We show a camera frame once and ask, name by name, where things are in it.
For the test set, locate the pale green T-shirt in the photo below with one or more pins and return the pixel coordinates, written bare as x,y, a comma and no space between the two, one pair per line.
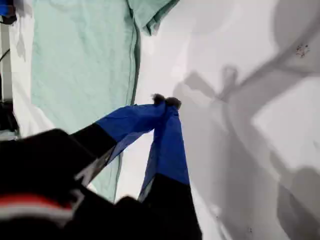
82,62

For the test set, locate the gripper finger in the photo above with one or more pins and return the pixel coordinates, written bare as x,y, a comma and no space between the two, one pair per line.
170,155
130,117

